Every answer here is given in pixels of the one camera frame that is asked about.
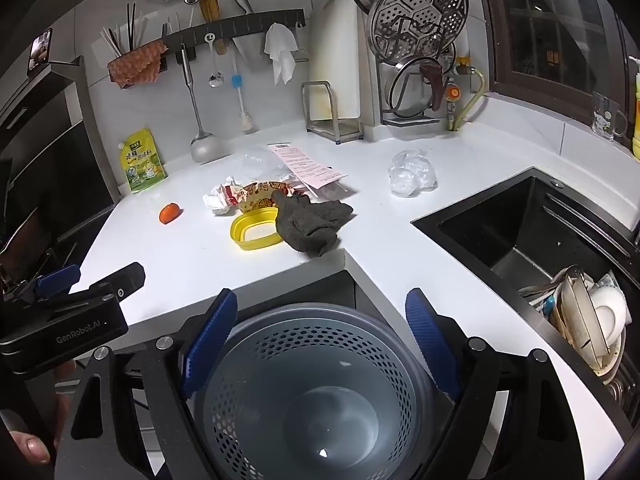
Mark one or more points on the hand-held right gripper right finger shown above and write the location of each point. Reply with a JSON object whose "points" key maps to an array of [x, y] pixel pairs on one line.
{"points": [[432, 345]]}

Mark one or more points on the dark wall utensil rail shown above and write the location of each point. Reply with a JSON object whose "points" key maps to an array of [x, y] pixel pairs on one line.
{"points": [[250, 25]]}

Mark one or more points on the metal spoon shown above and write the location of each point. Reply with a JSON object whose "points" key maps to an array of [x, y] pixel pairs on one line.
{"points": [[216, 79]]}

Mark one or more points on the dark window frame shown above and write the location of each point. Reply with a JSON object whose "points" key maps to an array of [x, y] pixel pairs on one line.
{"points": [[492, 35]]}

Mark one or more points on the clear plastic cup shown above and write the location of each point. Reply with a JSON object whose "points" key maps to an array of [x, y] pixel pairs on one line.
{"points": [[260, 165]]}

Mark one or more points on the person's left hand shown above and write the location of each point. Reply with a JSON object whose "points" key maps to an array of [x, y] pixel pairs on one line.
{"points": [[30, 447]]}

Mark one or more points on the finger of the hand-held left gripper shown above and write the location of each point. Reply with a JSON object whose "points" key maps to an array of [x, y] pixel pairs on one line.
{"points": [[57, 280], [122, 280]]}

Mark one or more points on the perforated steel steamer tray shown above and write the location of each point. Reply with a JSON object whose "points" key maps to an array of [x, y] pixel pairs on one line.
{"points": [[415, 0]]}

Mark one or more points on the black kitchen appliance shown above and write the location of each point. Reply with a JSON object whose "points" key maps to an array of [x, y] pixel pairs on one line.
{"points": [[55, 170]]}

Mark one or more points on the orange dishcloth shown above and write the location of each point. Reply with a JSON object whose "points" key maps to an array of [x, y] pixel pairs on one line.
{"points": [[135, 62]]}

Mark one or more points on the white cutting board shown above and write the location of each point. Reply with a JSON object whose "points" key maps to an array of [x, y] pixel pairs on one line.
{"points": [[335, 60]]}

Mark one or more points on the blue and white bottle brush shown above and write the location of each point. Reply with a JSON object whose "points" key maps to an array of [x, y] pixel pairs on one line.
{"points": [[236, 82]]}

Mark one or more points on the orange red snack wrapper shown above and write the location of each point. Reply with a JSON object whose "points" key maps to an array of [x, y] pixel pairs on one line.
{"points": [[260, 199]]}

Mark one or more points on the smartphone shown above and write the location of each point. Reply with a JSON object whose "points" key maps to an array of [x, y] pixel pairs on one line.
{"points": [[40, 50]]}

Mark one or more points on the pile of dirty dishes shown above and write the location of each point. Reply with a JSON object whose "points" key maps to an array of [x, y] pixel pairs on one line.
{"points": [[605, 310]]}

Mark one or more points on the metal cutting board rack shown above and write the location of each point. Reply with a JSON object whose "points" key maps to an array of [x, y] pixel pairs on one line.
{"points": [[303, 105]]}

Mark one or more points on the metal spatula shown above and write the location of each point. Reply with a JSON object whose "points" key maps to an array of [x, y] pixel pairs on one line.
{"points": [[205, 147]]}

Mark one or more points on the glass mug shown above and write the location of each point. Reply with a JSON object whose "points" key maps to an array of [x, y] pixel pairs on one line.
{"points": [[607, 117]]}

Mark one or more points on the yellow bottle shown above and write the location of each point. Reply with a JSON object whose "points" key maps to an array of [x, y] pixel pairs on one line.
{"points": [[636, 110]]}

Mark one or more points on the clear plastic bag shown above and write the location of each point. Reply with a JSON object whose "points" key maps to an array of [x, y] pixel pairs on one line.
{"points": [[412, 172]]}

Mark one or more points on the dark grey cloth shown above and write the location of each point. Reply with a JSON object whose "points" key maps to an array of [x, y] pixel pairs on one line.
{"points": [[310, 225]]}

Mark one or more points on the grey perforated plastic basket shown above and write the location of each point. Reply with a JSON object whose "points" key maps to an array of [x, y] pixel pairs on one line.
{"points": [[310, 410]]}

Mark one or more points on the black kitchen sink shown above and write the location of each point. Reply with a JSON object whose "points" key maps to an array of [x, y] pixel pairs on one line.
{"points": [[500, 230]]}

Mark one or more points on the bunch of chopsticks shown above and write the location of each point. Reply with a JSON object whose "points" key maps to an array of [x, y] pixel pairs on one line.
{"points": [[131, 25]]}

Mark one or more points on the yellow plastic lid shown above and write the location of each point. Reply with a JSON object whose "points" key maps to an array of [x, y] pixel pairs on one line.
{"points": [[245, 232]]}

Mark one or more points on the small orange tomato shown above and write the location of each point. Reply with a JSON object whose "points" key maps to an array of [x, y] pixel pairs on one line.
{"points": [[170, 213]]}

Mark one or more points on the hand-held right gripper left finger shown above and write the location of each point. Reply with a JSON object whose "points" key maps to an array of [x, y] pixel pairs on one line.
{"points": [[210, 345]]}

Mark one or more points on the white hanging cloth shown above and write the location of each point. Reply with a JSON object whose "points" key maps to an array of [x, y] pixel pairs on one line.
{"points": [[280, 52]]}

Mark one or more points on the metal lid rack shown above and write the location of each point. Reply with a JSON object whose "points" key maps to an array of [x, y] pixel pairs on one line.
{"points": [[410, 121]]}

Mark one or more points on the yellow seasoning pouch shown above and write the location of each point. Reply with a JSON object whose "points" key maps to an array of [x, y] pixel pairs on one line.
{"points": [[142, 160]]}

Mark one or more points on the pink paper receipt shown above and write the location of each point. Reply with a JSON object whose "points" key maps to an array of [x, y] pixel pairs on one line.
{"points": [[305, 162]]}

